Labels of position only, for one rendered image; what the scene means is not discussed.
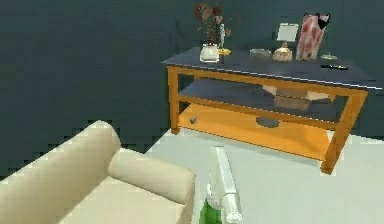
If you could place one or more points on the beige sofa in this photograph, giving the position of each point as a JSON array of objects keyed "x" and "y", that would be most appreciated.
[{"x": 83, "y": 180}]

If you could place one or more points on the small grey ball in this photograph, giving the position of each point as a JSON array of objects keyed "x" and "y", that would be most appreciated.
[{"x": 193, "y": 119}]

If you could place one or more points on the orange table with dark top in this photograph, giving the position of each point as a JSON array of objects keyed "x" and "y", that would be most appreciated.
[{"x": 253, "y": 130}]

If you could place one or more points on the white vase with dried flowers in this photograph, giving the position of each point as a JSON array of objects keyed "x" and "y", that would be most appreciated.
[{"x": 209, "y": 50}]

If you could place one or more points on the small statuette on yellow base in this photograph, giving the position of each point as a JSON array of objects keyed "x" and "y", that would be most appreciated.
[{"x": 222, "y": 43}]

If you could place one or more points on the dark grey oval plate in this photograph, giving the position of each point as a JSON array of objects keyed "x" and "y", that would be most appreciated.
[{"x": 267, "y": 122}]

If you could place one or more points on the grey-green bowl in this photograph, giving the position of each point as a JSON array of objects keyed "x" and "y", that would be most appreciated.
[{"x": 260, "y": 54}]

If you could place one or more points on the green bottle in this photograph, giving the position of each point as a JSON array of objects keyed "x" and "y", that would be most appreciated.
[{"x": 209, "y": 211}]

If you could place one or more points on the open brown cardboard box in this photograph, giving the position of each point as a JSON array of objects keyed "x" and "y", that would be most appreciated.
[{"x": 293, "y": 98}]

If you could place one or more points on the small lamp with white shade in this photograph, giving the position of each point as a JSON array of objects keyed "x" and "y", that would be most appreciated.
[{"x": 284, "y": 46}]

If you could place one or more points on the pink patterned bag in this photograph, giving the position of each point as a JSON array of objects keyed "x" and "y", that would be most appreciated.
[{"x": 310, "y": 38}]

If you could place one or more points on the small flat grey dish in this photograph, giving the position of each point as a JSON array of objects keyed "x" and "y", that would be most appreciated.
[{"x": 329, "y": 57}]

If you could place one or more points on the black remote control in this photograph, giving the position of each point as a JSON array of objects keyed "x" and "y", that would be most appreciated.
[{"x": 334, "y": 67}]

